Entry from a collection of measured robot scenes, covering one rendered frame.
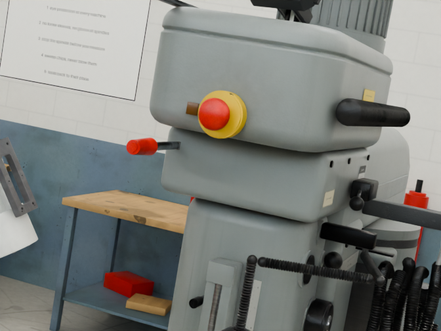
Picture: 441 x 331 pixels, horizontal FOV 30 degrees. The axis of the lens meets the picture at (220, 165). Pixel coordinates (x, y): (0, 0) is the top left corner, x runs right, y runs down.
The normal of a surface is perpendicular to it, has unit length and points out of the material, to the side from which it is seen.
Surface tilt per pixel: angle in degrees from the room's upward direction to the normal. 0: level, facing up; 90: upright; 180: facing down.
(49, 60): 90
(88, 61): 90
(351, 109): 90
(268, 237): 90
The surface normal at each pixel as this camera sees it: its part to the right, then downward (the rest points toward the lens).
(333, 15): -0.11, 0.09
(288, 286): 0.49, 0.18
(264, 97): -0.35, 0.04
